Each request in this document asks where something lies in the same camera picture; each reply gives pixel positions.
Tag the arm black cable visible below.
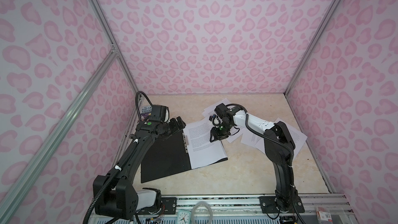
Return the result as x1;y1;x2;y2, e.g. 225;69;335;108
225;103;294;162
82;91;154;224

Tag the clear tube loop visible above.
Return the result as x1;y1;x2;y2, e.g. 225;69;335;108
190;201;214;224

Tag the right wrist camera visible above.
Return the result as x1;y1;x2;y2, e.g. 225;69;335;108
214;103;231;120

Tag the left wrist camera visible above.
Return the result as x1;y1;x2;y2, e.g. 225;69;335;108
148;105;170;122

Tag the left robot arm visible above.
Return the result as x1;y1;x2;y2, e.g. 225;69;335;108
84;117;186;223

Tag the aluminium diagonal frame bar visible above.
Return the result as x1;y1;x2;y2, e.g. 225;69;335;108
1;51;118;224

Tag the small teal clock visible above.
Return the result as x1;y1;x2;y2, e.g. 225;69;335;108
176;210;191;224

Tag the aluminium corner post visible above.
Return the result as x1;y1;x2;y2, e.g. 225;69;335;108
88;0;139;93
284;0;344;98

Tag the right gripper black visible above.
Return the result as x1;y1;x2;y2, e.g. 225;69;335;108
207;120;234;141

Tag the colourful paperback book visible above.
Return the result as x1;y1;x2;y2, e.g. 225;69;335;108
139;105;152;120

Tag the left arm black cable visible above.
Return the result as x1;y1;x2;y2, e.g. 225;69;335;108
82;91;154;224

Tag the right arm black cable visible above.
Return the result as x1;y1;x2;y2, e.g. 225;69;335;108
225;103;294;162

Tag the aluminium corner post left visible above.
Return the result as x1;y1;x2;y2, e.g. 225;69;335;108
88;0;139;93

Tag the grey and black file folder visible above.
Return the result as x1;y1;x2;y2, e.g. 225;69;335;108
140;129;229;184

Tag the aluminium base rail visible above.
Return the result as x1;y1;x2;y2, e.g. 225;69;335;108
89;194;358;224

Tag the red white label box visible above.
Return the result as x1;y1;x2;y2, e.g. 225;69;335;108
315;206;333;224

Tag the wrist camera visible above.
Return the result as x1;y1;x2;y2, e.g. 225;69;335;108
148;105;170;122
214;103;231;120

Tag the aluminium corner post right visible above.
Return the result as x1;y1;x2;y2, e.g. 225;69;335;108
284;0;344;98

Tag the printed paper sheet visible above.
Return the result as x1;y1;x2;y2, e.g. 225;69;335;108
226;128;265;153
183;119;228;170
255;118;307;159

